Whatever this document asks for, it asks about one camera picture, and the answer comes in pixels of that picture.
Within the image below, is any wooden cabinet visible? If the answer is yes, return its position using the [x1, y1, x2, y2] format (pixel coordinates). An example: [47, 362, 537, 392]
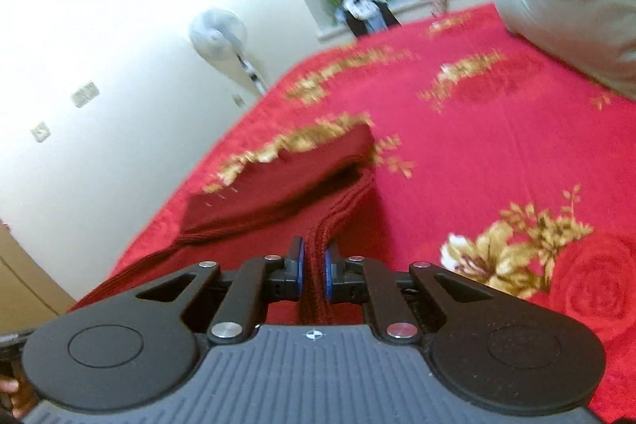
[0, 220, 76, 336]

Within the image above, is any white standing fan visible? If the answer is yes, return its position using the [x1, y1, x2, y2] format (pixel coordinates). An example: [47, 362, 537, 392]
[189, 8, 270, 97]

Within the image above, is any red floral blanket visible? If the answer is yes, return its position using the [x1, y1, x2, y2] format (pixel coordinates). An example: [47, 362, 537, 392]
[70, 2, 636, 424]

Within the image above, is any black and white bag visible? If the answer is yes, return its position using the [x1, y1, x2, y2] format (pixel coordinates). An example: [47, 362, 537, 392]
[336, 0, 401, 40]

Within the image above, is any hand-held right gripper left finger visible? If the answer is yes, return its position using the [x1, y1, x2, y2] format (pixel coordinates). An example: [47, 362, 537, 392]
[136, 234, 306, 345]

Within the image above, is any dark red knit garment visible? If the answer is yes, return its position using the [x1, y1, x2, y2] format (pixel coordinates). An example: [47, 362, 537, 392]
[67, 126, 378, 326]

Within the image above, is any person's left hand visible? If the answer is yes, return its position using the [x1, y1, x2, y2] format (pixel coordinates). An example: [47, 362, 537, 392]
[0, 377, 21, 406]

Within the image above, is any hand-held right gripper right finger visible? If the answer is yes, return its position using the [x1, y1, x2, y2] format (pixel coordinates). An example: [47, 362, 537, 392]
[324, 239, 495, 345]

